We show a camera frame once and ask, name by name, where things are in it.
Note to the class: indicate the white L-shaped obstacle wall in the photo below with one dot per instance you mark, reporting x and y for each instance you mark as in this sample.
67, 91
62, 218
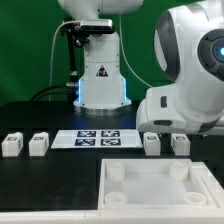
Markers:
213, 186

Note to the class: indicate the white sheet with markers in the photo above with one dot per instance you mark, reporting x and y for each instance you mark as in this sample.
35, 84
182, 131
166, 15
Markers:
108, 138

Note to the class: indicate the white square table top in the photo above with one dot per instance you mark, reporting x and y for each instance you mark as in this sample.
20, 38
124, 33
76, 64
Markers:
152, 184

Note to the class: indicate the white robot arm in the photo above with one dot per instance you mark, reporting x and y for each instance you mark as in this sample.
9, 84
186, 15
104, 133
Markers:
189, 46

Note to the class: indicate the camera on black mount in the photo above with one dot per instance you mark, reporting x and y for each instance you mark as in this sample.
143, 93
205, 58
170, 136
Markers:
77, 33

